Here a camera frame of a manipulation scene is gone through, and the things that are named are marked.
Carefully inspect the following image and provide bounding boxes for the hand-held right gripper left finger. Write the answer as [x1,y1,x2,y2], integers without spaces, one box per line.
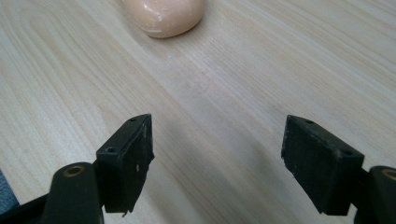
[95,113,155,217]

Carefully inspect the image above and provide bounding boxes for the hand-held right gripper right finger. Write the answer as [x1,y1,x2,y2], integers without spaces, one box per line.
[280,114,365,217]

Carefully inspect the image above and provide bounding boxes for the pink soap bar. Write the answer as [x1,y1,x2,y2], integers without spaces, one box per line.
[120,0,207,39]

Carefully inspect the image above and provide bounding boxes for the blue cloth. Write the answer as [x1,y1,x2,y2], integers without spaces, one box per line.
[0,169,21,215]

